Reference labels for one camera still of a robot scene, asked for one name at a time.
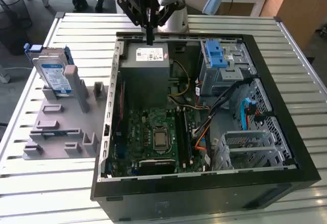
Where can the black RAM slot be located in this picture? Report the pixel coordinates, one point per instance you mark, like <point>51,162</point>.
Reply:
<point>181,137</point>
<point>188,137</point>

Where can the CPU socket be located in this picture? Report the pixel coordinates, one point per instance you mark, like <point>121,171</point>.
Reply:
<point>161,129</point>

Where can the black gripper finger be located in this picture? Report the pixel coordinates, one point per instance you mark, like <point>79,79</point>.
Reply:
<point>163,17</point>
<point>135,9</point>

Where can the RAM stick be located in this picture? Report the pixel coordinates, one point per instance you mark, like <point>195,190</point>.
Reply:
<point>55,134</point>

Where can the metal disk bay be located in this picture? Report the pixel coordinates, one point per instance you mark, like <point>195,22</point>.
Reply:
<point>245,134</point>

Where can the grey power supply unit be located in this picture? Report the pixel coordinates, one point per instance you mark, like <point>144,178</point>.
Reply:
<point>143,86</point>

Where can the black graphics card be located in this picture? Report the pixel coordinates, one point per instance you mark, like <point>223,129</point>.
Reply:
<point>157,166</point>

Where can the grey stand foot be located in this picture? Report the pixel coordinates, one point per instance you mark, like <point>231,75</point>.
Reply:
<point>3,77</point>

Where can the blue plastic drive latch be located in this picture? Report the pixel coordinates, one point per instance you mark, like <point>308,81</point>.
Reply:
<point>215,52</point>

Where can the green motherboard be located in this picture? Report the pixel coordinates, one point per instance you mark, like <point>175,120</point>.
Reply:
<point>139,137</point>

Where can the silver CPU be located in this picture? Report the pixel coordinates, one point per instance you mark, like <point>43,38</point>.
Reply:
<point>160,138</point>

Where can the grey parts rack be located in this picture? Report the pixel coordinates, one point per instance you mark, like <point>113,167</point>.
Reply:
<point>71,121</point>

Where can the metal optical drive cage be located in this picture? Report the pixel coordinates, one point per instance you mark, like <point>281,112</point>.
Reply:
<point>224,78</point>

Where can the brown wooden cabinet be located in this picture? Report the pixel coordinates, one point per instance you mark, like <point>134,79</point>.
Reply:
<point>306,9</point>

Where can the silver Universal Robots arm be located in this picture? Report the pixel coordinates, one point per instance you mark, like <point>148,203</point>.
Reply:
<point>176,19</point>

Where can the black mesh waste basket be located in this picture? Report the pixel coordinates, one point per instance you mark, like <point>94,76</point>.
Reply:
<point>15,29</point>

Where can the black chair leg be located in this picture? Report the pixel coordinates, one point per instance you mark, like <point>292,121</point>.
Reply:
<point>99,4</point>

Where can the hard disk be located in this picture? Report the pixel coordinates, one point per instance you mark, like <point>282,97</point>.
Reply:
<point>55,77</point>

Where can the black open PC case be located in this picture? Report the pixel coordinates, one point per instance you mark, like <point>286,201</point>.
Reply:
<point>178,198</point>

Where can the seated person legs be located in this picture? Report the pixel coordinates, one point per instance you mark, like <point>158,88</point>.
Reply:
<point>80,5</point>

